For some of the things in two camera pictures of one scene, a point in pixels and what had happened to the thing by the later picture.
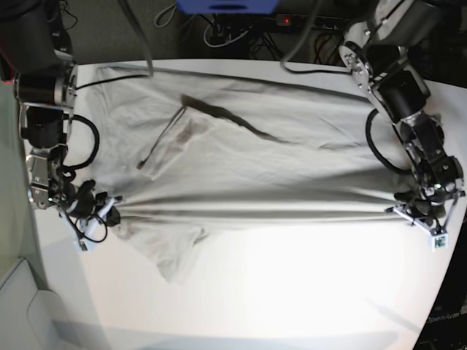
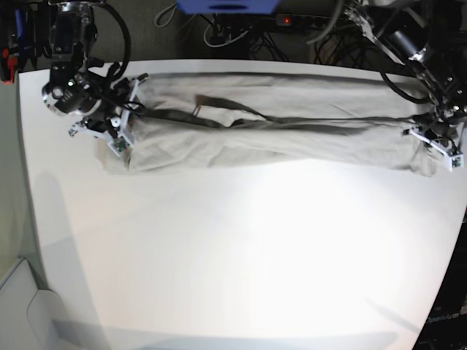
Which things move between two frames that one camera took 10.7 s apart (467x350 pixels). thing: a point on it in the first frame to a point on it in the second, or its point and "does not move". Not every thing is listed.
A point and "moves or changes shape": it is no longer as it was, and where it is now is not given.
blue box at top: x=206 y=7 does not move
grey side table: x=31 y=319 does not move
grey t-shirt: x=181 y=152 moves or changes shape
